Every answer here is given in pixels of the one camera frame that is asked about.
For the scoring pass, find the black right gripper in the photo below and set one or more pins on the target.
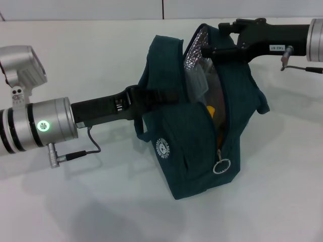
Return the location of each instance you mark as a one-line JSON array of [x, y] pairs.
[[272, 40]]

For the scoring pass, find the dark teal insulated lunch bag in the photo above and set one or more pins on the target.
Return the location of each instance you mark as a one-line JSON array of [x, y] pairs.
[[191, 156]]

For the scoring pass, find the yellow toy banana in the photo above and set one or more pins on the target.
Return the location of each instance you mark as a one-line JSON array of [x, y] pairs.
[[211, 111]]

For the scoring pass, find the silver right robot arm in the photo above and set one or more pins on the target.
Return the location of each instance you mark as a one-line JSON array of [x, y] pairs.
[[316, 40]]

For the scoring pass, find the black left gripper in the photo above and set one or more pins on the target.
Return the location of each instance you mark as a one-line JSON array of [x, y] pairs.
[[101, 111]]

